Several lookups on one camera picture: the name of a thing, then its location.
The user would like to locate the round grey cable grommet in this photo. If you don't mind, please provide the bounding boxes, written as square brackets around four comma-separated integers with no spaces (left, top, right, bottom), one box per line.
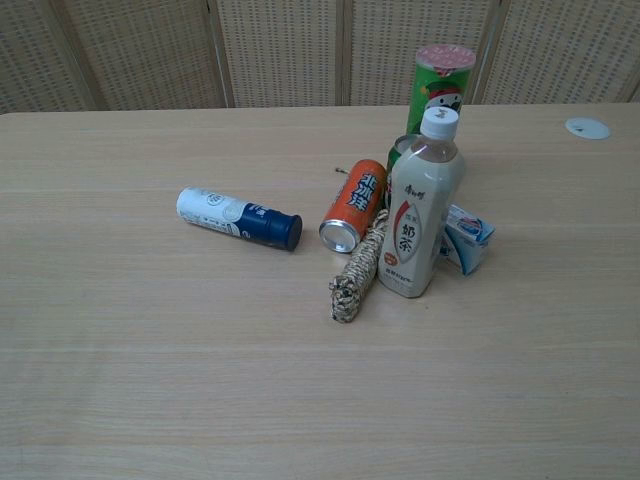
[564,117,612,140]

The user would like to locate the green soda can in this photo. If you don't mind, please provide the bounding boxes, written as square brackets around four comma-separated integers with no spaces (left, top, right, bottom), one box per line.
[383,133,420,210]

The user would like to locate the woven straw corn toy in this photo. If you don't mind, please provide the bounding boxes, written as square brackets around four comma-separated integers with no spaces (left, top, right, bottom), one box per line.
[328,208,391,325]

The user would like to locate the green chips tube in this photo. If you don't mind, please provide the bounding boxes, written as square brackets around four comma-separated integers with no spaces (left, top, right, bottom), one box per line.
[405,43,477,137]

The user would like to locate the blue white milk carton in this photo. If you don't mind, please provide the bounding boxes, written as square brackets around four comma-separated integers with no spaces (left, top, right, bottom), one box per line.
[437,203,497,277]

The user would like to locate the white milk tea bottle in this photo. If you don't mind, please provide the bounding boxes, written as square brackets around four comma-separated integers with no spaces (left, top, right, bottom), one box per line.
[377,107,466,300]

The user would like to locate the white and blue tube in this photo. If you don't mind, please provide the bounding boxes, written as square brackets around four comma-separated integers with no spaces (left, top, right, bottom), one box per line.
[175,186,304,253]

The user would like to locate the beige folding screen panels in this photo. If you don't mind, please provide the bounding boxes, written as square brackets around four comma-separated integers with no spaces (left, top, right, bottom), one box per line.
[0,0,640,116]

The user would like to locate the orange soda can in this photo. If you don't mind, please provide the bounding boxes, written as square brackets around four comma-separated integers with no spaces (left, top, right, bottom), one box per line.
[318,158,388,255]

